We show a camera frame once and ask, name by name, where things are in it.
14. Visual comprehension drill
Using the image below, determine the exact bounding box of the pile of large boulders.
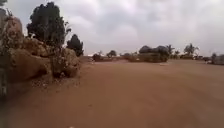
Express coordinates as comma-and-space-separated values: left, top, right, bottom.
0, 14, 82, 84

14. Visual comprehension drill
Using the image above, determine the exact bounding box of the row of bushes and trees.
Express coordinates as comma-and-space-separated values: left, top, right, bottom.
91, 44, 224, 66

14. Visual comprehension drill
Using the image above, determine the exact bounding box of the small dark tree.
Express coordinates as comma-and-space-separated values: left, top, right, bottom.
66, 33, 85, 58

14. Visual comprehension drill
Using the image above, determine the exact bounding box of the red dirt road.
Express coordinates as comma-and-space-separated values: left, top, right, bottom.
0, 59, 224, 128

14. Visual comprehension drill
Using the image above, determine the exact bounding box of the palm tree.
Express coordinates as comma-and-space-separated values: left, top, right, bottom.
183, 42, 200, 57

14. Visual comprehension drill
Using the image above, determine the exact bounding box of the large dark tree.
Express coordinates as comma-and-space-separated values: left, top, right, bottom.
26, 1, 72, 48

